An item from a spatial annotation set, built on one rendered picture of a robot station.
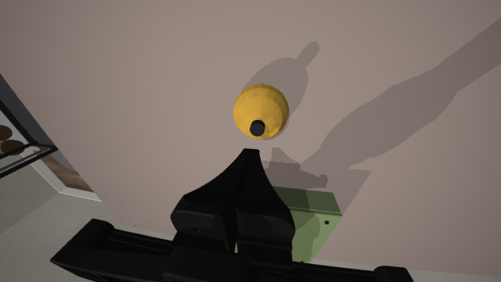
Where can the gold dome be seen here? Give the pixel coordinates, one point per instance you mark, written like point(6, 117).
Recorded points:
point(260, 111)

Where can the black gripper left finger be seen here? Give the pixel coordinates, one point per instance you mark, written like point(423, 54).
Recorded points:
point(206, 217)

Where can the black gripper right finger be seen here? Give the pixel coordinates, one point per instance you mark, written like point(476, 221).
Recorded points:
point(265, 224)

